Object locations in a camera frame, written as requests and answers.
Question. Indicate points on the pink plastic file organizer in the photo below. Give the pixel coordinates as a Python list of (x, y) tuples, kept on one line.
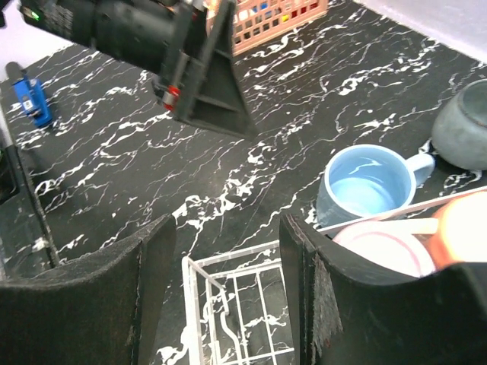
[(256, 22)]

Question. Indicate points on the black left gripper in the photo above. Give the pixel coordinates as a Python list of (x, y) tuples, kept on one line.
[(196, 79)]

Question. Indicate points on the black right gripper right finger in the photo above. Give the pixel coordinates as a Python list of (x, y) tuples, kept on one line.
[(344, 309)]

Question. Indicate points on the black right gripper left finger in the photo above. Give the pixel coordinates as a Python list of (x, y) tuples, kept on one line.
[(102, 308)]

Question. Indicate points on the white wire dish rack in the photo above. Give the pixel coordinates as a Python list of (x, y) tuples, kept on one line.
[(236, 306)]

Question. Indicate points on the purple ceramic mug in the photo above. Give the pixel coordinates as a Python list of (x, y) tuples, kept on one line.
[(387, 247)]

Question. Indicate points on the dark grey round mug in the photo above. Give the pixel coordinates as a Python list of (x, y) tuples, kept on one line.
[(459, 132)]

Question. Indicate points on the black front mounting rail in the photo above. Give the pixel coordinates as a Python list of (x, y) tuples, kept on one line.
[(27, 247)]

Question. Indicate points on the blue stapler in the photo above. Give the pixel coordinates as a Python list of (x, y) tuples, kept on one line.
[(30, 94)]

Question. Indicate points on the light pink mug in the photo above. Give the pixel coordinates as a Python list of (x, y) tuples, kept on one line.
[(456, 232)]

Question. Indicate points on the light blue ceramic mug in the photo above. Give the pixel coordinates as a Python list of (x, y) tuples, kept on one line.
[(368, 179)]

